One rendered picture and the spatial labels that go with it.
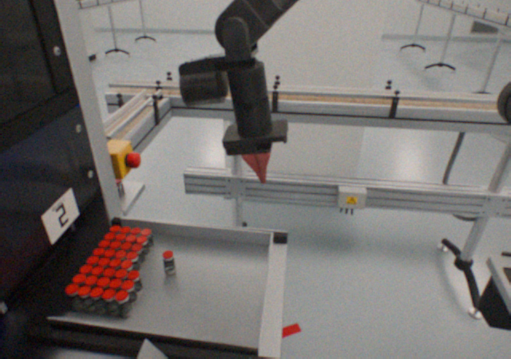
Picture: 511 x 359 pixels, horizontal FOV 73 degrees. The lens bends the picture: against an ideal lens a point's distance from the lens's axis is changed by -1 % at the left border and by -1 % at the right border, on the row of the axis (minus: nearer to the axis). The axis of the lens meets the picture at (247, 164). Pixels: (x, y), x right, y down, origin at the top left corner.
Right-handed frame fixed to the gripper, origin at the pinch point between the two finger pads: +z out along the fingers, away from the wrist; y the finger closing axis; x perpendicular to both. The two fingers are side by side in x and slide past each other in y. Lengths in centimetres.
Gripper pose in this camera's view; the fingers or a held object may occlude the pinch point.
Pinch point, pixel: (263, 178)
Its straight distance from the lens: 60.6
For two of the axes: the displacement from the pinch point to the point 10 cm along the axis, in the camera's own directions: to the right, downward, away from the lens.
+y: -9.8, 0.7, 2.0
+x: -1.3, 5.0, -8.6
